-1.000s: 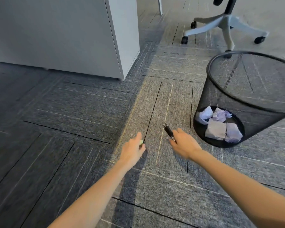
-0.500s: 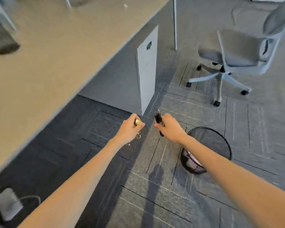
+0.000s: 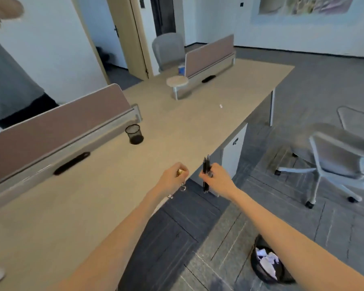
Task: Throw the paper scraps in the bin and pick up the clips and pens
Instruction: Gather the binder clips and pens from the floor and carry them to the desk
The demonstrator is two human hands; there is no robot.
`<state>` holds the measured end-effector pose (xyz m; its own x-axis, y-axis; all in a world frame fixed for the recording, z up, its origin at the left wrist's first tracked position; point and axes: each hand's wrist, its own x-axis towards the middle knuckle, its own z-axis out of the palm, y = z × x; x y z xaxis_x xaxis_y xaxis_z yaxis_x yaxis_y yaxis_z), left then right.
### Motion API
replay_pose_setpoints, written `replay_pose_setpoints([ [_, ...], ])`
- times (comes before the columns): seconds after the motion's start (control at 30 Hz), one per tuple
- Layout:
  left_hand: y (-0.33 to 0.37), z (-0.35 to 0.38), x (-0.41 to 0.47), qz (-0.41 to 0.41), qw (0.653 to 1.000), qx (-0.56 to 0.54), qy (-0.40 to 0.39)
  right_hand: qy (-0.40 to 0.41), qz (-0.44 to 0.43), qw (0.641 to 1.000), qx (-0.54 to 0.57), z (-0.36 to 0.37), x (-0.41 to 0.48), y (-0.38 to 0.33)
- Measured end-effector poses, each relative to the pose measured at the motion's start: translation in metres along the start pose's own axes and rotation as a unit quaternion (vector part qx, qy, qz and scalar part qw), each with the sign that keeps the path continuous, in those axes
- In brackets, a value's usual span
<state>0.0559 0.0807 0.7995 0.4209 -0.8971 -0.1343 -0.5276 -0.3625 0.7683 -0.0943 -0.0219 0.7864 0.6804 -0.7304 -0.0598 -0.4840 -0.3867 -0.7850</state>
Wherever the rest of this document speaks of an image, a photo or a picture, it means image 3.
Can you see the person's right hand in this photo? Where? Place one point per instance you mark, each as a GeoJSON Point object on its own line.
{"type": "Point", "coordinates": [221, 181]}

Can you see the person's left hand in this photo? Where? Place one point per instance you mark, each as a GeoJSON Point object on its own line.
{"type": "Point", "coordinates": [170, 181]}

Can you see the person's right fingers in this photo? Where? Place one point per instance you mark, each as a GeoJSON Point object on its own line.
{"type": "Point", "coordinates": [209, 175]}

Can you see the person's left fingers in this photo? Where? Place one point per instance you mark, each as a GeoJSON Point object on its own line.
{"type": "Point", "coordinates": [182, 174]}

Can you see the black pen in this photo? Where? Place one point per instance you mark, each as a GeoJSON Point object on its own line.
{"type": "Point", "coordinates": [208, 169]}

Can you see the person's right forearm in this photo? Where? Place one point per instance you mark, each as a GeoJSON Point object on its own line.
{"type": "Point", "coordinates": [294, 242]}

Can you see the person's left forearm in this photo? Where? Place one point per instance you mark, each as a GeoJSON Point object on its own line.
{"type": "Point", "coordinates": [109, 248]}

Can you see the white drawer cabinet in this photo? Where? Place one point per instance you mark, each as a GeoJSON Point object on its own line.
{"type": "Point", "coordinates": [233, 151]}

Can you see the black mesh pen holder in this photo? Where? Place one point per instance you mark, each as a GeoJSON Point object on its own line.
{"type": "Point", "coordinates": [134, 134]}

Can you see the round beige side shelf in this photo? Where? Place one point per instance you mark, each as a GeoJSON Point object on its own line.
{"type": "Point", "coordinates": [177, 82]}

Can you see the crumpled white paper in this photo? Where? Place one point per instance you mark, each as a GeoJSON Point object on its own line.
{"type": "Point", "coordinates": [268, 260]}

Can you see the blue and white cup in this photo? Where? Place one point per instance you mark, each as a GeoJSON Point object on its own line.
{"type": "Point", "coordinates": [181, 69]}

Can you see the black mesh waste bin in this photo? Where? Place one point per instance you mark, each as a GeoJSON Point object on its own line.
{"type": "Point", "coordinates": [268, 263]}

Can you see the brown desk divider panel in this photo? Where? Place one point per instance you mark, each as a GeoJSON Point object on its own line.
{"type": "Point", "coordinates": [48, 139]}
{"type": "Point", "coordinates": [209, 57]}

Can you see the grey office chair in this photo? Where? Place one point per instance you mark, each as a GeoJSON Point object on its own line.
{"type": "Point", "coordinates": [330, 160]}
{"type": "Point", "coordinates": [169, 49]}

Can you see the wooden door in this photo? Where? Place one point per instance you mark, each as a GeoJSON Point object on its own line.
{"type": "Point", "coordinates": [133, 36]}

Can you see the wall picture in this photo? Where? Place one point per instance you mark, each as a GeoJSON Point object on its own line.
{"type": "Point", "coordinates": [303, 7]}

